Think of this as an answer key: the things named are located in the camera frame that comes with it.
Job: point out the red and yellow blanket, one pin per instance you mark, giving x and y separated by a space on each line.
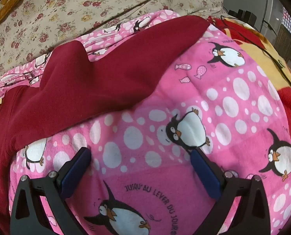
258 51

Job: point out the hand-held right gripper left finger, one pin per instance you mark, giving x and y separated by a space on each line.
74 171

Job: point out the dark red garment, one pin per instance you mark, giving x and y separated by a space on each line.
111 78

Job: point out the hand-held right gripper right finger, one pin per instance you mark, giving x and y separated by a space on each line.
206 176

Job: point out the floral print quilt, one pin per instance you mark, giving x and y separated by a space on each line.
86 5

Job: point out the dark wooden furniture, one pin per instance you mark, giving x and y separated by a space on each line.
286 44

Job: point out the pink penguin print blanket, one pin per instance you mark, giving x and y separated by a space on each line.
233 90

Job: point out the window with grille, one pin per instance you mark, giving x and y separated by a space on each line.
289 20

